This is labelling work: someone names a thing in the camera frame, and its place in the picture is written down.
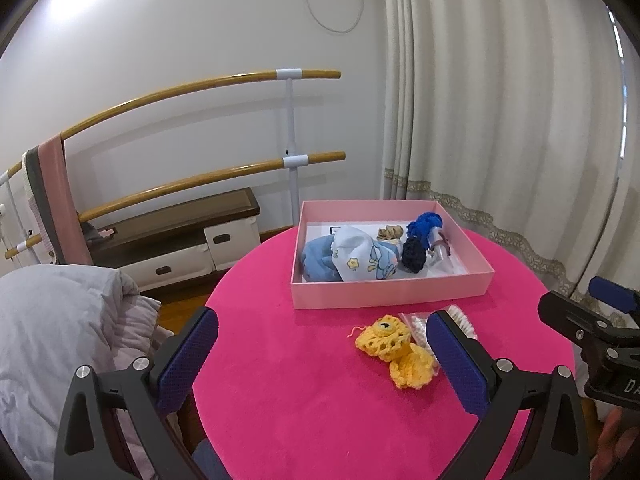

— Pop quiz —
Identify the grey quilted blanket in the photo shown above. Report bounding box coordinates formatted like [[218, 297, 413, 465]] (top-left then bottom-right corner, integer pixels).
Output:
[[1, 264, 160, 479]]

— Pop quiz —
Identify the royal blue knitted cloth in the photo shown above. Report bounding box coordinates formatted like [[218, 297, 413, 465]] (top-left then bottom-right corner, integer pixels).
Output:
[[407, 211, 444, 250]]

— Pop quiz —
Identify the navy knitted scrunchie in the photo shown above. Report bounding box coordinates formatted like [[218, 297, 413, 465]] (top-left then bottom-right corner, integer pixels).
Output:
[[401, 236, 426, 274]]

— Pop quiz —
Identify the white barre stand post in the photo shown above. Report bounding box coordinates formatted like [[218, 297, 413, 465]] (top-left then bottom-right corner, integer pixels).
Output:
[[276, 68, 304, 224]]

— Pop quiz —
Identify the pink shallow cardboard box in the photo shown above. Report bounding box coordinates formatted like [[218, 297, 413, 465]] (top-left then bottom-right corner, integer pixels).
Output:
[[291, 200, 495, 309]]

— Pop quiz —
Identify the wooden ballet bar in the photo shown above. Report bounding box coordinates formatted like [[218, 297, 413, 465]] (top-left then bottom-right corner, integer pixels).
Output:
[[1, 68, 346, 185], [4, 154, 308, 259]]

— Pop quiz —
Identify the lower wooden ballet bar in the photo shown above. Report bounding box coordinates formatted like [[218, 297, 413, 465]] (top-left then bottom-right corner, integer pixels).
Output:
[[4, 154, 308, 259]]

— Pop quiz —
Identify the pink grey hanging towel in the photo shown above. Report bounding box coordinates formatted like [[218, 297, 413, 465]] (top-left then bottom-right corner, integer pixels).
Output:
[[22, 136, 93, 266]]

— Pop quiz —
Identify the tan fabric scrunchie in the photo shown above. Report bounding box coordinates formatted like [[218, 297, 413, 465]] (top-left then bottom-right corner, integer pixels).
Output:
[[376, 224, 404, 242]]

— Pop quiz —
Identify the upper wooden ballet bar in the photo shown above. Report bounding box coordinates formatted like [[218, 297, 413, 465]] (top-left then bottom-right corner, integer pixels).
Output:
[[1, 68, 346, 185]]

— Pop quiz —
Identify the low brown white cabinet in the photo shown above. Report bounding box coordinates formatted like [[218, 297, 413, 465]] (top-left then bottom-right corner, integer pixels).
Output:
[[90, 188, 260, 292]]

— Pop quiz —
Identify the yellow crochet toy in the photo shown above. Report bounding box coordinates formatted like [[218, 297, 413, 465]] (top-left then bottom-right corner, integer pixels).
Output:
[[348, 314, 439, 390]]

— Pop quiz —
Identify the bag of cotton swabs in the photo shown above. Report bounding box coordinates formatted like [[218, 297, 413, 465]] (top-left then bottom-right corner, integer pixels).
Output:
[[398, 303, 478, 351]]

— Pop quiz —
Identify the cartoon print baby sock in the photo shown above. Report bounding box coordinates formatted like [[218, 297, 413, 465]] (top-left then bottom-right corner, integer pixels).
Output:
[[332, 226, 399, 282]]

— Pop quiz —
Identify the pink round table cover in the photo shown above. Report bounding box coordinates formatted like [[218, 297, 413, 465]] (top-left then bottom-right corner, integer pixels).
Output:
[[192, 226, 576, 480]]

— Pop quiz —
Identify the small clear plastic bag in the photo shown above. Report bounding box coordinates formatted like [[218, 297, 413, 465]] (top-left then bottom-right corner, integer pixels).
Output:
[[427, 226, 454, 275]]

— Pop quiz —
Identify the cream curtain with lace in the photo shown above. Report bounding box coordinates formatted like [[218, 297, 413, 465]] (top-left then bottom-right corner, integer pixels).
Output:
[[382, 0, 639, 297]]

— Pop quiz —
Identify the person's right hand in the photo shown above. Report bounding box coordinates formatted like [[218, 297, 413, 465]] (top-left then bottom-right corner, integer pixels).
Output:
[[590, 408, 639, 479]]

